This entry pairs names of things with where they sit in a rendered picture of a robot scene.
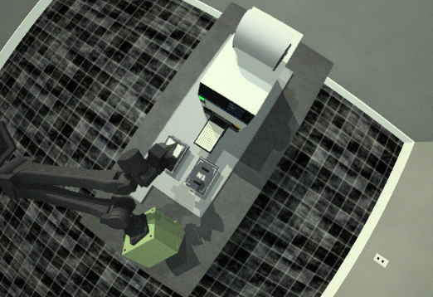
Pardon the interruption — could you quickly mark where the white cylinder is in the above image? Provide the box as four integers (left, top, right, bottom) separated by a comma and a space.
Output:
232, 9, 294, 69

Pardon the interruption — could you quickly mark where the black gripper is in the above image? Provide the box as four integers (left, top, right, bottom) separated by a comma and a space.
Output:
153, 142, 178, 175

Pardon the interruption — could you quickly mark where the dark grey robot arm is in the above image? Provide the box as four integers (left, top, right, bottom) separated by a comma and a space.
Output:
0, 143, 170, 246

